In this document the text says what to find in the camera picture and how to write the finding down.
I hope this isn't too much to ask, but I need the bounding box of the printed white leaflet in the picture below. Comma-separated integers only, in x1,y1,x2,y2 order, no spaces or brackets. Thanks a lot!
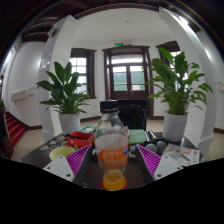
162,143,201,167

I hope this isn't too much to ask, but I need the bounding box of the grey ball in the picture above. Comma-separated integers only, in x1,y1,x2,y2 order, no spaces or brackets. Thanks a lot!
155,140,168,155
145,143,158,154

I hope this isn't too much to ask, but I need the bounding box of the black chair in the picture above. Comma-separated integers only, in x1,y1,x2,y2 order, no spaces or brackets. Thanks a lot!
117,99,148,131

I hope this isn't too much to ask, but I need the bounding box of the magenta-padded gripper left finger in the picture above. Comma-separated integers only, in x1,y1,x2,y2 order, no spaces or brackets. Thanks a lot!
42,144,95,187

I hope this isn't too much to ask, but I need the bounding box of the small-leaved plant in white pot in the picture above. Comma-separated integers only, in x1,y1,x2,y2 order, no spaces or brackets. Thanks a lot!
35,61,92,134

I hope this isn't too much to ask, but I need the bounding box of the green folded cloth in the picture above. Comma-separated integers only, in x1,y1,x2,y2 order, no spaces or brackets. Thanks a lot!
128,129,148,145

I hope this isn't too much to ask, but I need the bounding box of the pale yellow cup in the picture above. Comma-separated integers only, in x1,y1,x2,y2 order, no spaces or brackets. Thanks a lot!
48,145,76,162

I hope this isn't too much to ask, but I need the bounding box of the clear orange-label drink bottle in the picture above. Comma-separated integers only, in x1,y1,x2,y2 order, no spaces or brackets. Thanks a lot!
94,99,130,192

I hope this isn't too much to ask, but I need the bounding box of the dark wooden double door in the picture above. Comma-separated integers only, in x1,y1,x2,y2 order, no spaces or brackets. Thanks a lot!
102,45,155,118

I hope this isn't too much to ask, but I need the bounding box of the dark-framed window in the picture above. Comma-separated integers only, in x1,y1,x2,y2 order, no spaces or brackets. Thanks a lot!
69,48,97,99
155,40,183,73

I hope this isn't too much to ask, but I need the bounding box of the green and white box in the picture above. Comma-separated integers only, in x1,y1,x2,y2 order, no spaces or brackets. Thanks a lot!
79,125,98,134

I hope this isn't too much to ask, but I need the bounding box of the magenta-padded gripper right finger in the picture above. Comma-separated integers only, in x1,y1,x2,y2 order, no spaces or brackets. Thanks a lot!
134,143,184,187

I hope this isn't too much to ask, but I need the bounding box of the red plastic box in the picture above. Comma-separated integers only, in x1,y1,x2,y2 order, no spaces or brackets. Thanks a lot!
65,130,96,149

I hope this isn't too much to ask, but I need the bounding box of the large-leaved plant in white pot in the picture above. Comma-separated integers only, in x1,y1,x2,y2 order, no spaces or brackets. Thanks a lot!
145,47,214,143

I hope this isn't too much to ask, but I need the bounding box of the red carpeted staircase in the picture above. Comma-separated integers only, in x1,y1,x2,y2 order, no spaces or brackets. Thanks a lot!
4,111,29,148

